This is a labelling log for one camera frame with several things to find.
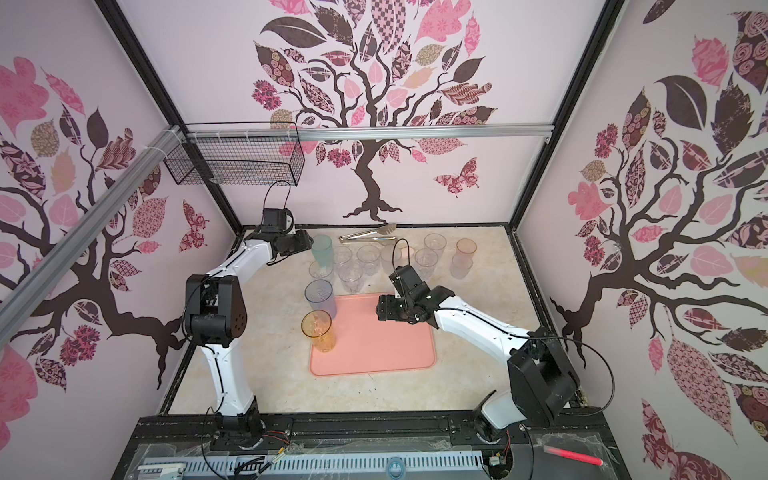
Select clear glass front left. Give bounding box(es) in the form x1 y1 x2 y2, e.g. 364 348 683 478
308 261 334 281

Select metal tongs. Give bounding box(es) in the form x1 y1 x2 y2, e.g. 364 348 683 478
338 224 397 244

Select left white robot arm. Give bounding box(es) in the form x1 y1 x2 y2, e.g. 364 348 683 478
183 207 313 438

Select pink marker pen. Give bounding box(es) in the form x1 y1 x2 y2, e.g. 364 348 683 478
542 445 604 467

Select white slotted cable duct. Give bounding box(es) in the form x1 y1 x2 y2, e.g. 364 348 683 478
127 451 487 479

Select clear faceted glass front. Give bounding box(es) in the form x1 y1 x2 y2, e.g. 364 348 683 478
414 248 440 281

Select blue tall cup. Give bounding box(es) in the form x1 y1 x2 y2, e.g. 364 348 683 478
304 279 337 319

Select clear faceted glass rear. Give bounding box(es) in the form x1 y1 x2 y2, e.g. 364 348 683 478
424 233 447 257

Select clear glass front centre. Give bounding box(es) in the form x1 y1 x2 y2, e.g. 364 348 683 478
337 260 364 295

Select aluminium rail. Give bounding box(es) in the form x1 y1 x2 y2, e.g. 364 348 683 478
185 123 554 143
1 125 183 345

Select yellow amber glass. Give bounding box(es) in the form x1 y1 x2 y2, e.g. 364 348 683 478
301 310 336 353

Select aluminium rail back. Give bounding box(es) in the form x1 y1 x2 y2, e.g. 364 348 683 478
185 123 554 143

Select pink tray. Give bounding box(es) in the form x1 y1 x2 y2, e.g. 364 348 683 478
309 294 437 377

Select aluminium rail left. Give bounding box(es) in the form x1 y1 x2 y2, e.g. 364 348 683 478
1 125 183 345

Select clear faceted glass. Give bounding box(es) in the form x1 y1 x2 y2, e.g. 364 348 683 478
414 248 440 281
424 233 447 257

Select green tall cup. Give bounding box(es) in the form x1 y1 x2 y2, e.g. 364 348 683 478
311 234 334 268

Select black wire basket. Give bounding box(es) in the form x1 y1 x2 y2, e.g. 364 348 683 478
164 120 305 187

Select pink transparent cup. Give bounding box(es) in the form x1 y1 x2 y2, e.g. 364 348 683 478
456 238 478 257

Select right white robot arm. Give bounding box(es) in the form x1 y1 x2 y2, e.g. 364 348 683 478
376 265 579 438

